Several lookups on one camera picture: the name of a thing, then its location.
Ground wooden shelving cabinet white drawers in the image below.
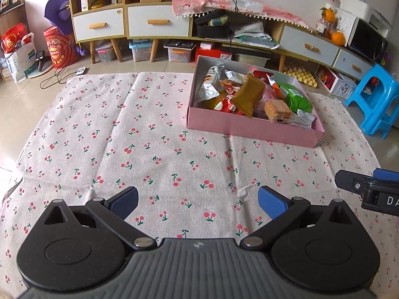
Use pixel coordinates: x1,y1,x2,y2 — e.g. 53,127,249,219
68,0,192,64

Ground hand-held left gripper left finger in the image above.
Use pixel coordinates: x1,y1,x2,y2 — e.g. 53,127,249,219
40,185,158,251

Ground small clear storage bin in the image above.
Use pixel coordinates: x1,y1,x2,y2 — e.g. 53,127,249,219
95,42,114,63

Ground pink cherry cabinet cloth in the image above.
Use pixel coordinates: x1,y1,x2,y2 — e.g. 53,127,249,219
172,0,314,33

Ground black power cable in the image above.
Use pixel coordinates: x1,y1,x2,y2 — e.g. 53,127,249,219
223,0,240,60

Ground low wooden cabinet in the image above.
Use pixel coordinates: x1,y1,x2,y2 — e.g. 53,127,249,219
190,9,375,75

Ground white appliance box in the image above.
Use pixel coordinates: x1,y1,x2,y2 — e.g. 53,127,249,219
358,3,394,29

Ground yellow egg tray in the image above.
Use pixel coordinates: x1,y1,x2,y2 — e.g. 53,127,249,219
282,61,318,87

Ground white printed storage box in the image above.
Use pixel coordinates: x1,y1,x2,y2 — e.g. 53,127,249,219
331,76,357,98

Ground red flat box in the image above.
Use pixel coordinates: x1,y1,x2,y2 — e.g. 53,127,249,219
195,41,233,61

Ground white cookie print packet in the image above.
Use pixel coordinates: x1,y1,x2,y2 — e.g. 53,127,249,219
195,65,226,102

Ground red gift bag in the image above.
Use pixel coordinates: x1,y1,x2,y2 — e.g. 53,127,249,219
1,23,30,53

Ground purple fabric object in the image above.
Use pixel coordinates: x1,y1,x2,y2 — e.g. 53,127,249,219
44,0,74,35

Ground black white microwave oven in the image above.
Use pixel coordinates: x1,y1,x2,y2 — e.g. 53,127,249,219
347,19,390,64

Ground puffy red white snack packet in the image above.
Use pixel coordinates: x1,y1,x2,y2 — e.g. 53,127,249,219
213,89,247,115

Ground cherry print cloth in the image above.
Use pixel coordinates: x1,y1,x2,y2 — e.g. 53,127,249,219
0,72,382,299

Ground orange red packet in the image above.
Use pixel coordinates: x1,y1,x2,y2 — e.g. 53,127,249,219
268,76,286,100

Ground white printed carton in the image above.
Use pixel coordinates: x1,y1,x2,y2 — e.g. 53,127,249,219
335,8,358,44

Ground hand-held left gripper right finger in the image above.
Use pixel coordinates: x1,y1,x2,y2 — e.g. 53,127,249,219
238,185,362,251

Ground black handheld device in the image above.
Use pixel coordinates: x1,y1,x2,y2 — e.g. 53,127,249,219
34,51,47,72

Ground blue plastic stool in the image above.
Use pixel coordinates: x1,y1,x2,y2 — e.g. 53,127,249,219
343,64,399,140

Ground clear wafer biscuit packet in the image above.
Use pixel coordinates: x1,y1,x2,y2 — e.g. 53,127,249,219
263,98,292,123

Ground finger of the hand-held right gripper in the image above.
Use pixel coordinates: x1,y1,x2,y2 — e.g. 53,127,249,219
335,170,367,194
373,167,399,178

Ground clear bin black lid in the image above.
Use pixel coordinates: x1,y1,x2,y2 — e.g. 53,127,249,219
164,39,197,63

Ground clear bin blue lid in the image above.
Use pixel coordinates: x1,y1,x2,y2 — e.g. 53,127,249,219
129,39,153,63

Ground pile of papers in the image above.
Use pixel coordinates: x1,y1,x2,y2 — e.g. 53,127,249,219
232,19,280,50

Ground white foam block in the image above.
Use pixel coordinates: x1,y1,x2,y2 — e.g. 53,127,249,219
340,0,368,11

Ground orange fruit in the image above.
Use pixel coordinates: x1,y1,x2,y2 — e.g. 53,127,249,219
331,30,346,46
321,7,336,23

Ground black charger cable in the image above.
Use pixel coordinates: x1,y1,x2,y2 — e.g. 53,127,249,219
40,67,78,89

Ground pink cardboard box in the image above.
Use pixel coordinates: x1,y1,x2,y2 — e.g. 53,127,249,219
186,55,326,148

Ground pink snack packet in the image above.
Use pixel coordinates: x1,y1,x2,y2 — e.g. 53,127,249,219
254,89,276,119

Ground wooden bookshelf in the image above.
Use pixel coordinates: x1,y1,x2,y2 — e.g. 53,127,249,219
0,0,25,83

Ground white storage bin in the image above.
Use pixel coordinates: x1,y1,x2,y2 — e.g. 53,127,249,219
234,53,270,67

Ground round red printed bag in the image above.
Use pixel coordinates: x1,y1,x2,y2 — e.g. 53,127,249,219
43,25,78,69

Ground white shopping bag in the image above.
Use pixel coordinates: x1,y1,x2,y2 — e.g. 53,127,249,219
3,33,39,83

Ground glass jar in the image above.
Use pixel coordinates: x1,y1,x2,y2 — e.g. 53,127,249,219
316,17,331,35

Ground mustard yellow snack packet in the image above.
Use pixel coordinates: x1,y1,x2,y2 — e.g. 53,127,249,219
231,73,267,117

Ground black case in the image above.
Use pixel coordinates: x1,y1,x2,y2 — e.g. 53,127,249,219
193,9,233,38

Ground small red candy packet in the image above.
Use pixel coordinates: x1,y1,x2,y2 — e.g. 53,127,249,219
252,70,275,83

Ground orange silver snack packet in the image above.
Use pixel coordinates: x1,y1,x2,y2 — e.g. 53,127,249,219
220,70,248,89

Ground green snack packet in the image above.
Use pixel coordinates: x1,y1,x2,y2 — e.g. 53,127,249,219
276,82,313,114

